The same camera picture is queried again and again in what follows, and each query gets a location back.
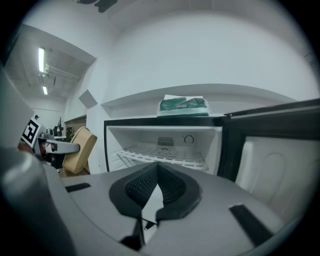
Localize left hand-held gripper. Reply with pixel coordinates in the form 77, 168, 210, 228
20, 116, 81, 168

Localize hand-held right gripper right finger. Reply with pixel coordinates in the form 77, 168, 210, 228
156, 161, 202, 221

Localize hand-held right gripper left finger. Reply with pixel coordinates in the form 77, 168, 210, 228
109, 161, 161, 219

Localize black and white refrigerator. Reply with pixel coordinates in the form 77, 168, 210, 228
103, 98, 320, 209

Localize person's left forearm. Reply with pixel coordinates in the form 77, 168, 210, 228
17, 142, 34, 155

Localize white ceiling pipes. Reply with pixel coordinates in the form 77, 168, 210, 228
44, 63, 81, 81

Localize green plastic packet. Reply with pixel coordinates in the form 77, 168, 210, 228
156, 94, 210, 118

